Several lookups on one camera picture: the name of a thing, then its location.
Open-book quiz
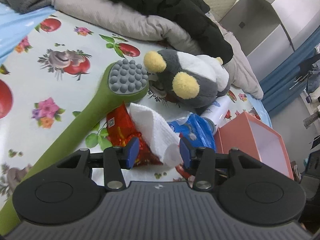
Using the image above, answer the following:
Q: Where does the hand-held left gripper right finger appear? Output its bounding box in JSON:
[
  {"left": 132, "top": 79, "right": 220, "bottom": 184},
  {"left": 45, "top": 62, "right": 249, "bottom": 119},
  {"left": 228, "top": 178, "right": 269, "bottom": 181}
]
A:
[{"left": 179, "top": 137, "right": 263, "bottom": 192}]

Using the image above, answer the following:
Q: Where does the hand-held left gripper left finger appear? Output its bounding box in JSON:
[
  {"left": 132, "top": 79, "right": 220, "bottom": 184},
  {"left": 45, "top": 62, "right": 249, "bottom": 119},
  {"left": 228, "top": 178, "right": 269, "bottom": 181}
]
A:
[{"left": 56, "top": 137, "right": 140, "bottom": 192}]

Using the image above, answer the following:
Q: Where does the blue plastic packet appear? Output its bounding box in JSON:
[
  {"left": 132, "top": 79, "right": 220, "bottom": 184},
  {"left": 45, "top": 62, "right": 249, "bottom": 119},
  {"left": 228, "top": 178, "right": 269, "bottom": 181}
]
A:
[{"left": 167, "top": 114, "right": 217, "bottom": 153}]

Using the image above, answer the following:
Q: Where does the red foil packet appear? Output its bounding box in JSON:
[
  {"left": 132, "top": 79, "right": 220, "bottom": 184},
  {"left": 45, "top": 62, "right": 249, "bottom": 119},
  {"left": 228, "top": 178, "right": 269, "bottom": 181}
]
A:
[{"left": 106, "top": 104, "right": 195, "bottom": 178}]

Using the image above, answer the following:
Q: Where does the white towel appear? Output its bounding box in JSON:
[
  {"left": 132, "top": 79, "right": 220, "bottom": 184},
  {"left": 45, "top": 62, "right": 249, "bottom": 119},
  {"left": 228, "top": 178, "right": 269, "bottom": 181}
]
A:
[{"left": 128, "top": 102, "right": 184, "bottom": 168}]

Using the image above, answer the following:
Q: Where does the orange cardboard box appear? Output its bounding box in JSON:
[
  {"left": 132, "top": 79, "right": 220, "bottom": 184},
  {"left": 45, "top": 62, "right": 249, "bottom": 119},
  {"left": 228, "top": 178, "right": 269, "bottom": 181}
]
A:
[{"left": 214, "top": 111, "right": 294, "bottom": 180}]

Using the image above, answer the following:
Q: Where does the white spray can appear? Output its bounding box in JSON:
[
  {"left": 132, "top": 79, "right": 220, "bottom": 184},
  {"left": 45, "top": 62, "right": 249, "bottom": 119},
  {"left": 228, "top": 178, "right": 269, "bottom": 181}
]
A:
[{"left": 201, "top": 96, "right": 232, "bottom": 130}]

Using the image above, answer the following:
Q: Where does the green massage hammer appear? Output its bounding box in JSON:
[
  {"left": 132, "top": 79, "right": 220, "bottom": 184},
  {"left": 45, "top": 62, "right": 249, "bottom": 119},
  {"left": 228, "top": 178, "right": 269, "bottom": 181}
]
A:
[{"left": 0, "top": 59, "right": 150, "bottom": 229}]

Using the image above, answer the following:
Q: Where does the grey penguin plush toy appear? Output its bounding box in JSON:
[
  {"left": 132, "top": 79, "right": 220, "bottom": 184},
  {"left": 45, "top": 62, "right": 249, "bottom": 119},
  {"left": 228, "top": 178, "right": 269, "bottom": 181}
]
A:
[{"left": 143, "top": 49, "right": 231, "bottom": 108}]

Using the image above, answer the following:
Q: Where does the fruit printed tablecloth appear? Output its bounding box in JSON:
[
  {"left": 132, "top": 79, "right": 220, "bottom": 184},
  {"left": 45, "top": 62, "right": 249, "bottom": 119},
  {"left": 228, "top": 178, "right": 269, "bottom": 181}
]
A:
[{"left": 0, "top": 10, "right": 265, "bottom": 205}]

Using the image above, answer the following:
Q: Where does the blue curtain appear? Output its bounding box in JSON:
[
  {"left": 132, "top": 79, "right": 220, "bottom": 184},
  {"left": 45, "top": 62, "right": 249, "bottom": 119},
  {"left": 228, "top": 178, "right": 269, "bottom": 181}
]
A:
[{"left": 259, "top": 26, "right": 320, "bottom": 117}]

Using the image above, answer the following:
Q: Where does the grey duvet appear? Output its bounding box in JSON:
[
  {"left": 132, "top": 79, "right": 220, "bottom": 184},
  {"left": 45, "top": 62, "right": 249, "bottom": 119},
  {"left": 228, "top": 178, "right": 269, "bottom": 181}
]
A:
[{"left": 51, "top": 0, "right": 264, "bottom": 99}]

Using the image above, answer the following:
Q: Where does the black jacket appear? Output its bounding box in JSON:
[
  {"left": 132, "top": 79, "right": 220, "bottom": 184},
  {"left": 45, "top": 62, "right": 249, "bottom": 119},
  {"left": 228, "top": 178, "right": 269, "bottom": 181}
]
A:
[{"left": 81, "top": 0, "right": 234, "bottom": 64}]

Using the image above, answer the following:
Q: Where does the white wardrobe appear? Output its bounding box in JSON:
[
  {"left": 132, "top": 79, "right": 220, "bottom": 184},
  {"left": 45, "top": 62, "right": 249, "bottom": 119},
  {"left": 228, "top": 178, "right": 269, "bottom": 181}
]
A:
[{"left": 220, "top": 0, "right": 320, "bottom": 58}]

